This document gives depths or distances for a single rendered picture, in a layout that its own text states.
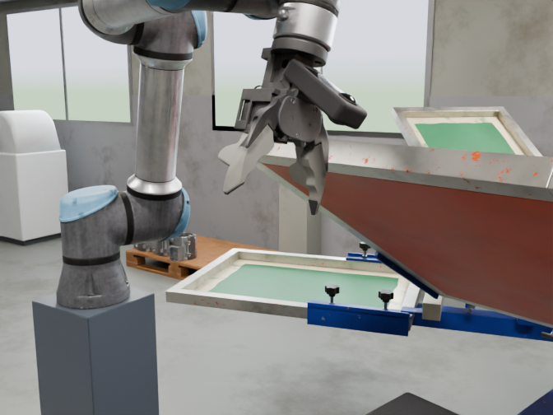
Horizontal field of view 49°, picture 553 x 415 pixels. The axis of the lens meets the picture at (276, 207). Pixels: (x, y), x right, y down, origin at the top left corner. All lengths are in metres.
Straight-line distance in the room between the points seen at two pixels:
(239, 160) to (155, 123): 0.57
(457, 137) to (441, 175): 2.18
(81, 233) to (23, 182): 5.65
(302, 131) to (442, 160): 0.18
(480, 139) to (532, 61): 2.01
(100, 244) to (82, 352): 0.21
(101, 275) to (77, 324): 0.11
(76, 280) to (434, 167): 0.78
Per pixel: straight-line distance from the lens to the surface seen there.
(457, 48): 5.07
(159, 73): 1.21
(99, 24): 1.10
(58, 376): 1.37
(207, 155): 6.34
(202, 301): 1.96
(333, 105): 0.67
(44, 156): 7.01
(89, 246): 1.26
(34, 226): 7.02
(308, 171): 0.77
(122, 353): 1.32
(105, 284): 1.28
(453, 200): 0.84
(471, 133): 3.00
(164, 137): 1.24
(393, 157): 0.82
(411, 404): 1.43
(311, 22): 0.75
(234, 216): 6.22
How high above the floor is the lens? 1.63
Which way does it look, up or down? 11 degrees down
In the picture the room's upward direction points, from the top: straight up
